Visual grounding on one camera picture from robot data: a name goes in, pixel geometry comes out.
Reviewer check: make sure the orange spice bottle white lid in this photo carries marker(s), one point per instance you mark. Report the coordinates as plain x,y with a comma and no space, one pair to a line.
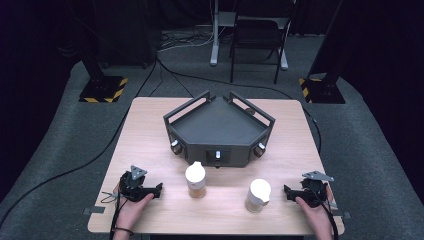
195,178

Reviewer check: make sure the black folding chair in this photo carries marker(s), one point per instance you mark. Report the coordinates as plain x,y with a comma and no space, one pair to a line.
256,33

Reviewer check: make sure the person's left hand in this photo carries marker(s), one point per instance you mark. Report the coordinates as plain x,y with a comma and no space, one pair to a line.
131,211

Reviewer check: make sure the person's right hand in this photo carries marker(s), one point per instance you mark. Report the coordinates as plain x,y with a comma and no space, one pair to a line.
315,216

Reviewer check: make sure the grey tape piece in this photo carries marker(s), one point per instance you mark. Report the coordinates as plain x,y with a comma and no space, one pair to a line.
341,214
94,210

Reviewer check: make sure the white desk frame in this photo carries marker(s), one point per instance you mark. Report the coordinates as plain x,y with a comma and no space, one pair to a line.
214,50

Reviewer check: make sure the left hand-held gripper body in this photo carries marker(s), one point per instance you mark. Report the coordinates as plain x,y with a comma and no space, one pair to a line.
131,188

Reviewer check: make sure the black stand with striped base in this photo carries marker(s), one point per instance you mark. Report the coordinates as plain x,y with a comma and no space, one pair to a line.
101,88
321,90

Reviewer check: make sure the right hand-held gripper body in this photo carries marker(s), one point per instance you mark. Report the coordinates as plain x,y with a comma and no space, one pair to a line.
313,191

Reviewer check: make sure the dark grey corner rack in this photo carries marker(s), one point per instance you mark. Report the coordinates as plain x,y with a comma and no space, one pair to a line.
218,126

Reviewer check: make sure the dark cabinet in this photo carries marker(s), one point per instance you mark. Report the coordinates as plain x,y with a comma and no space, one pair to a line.
126,33

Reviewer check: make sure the black wristband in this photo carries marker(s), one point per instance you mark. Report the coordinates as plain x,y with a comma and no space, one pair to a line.
124,230

